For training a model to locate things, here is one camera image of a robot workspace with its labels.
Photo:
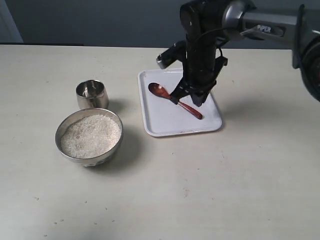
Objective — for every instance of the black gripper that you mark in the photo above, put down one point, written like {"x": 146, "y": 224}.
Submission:
{"x": 205, "y": 61}

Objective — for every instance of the red-brown wooden spoon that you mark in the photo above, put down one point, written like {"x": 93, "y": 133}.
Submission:
{"x": 159, "y": 91}

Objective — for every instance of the steel bowl of rice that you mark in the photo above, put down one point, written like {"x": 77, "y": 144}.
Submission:
{"x": 90, "y": 137}

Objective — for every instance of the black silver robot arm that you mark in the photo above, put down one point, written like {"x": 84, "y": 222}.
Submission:
{"x": 209, "y": 24}

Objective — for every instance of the small steel cup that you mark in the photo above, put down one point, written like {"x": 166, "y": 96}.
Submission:
{"x": 92, "y": 94}

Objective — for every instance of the white rectangular tray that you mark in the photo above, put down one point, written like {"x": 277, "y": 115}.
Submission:
{"x": 162, "y": 118}

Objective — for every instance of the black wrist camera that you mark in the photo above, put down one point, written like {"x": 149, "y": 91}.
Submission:
{"x": 176, "y": 52}

